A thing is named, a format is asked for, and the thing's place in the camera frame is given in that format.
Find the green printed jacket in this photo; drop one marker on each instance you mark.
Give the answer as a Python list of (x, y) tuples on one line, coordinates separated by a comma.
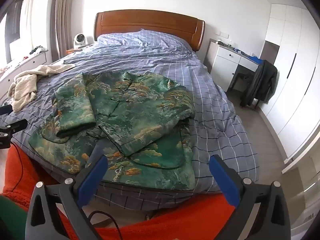
[(130, 110)]

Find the dark chair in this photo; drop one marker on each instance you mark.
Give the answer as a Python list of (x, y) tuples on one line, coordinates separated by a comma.
[(240, 76)]

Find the white low shelf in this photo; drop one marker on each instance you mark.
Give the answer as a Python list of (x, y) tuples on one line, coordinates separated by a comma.
[(300, 165)]

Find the white desk fan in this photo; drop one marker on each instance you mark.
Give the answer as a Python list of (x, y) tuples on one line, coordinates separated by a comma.
[(79, 40)]

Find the person's green sweater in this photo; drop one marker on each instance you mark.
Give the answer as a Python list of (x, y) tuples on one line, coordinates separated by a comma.
[(12, 220)]

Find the window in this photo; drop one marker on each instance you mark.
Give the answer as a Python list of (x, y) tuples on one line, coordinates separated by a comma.
[(13, 30)]

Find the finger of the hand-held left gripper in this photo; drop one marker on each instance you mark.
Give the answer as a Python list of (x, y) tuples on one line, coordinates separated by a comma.
[(5, 109), (15, 126)]

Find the black bag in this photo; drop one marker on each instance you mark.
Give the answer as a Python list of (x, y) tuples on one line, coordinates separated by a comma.
[(262, 82)]

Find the orange fleece garment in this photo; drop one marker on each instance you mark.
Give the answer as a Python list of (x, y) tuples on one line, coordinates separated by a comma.
[(175, 225)]

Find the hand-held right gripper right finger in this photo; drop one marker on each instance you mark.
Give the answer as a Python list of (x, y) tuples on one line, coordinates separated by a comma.
[(222, 177)]

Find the white wall socket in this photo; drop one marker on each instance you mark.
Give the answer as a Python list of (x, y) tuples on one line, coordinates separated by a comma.
[(224, 34)]

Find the white low drawer cabinet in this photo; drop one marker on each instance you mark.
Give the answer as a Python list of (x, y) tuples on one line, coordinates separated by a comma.
[(32, 60)]

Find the blue cloth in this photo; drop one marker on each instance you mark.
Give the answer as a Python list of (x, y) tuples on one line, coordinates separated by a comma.
[(258, 61)]

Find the wooden nightstand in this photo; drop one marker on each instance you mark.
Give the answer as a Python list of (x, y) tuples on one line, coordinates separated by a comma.
[(72, 50)]

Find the beige curtain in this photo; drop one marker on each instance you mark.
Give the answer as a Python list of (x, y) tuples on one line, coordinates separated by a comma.
[(63, 17)]

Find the white bedside cabinet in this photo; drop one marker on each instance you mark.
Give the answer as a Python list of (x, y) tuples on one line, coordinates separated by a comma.
[(225, 62)]

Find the wooden bed headboard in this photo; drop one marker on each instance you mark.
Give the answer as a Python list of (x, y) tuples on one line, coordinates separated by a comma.
[(150, 21)]

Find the white wardrobe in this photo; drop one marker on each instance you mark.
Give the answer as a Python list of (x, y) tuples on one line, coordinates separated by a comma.
[(295, 80)]

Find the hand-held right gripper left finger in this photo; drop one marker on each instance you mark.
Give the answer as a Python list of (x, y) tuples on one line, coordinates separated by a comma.
[(93, 177)]

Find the beige pillow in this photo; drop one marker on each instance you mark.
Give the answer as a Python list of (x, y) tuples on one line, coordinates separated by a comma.
[(22, 90)]

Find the blue checked duvet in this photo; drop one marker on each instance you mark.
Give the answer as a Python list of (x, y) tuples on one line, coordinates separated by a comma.
[(150, 55)]

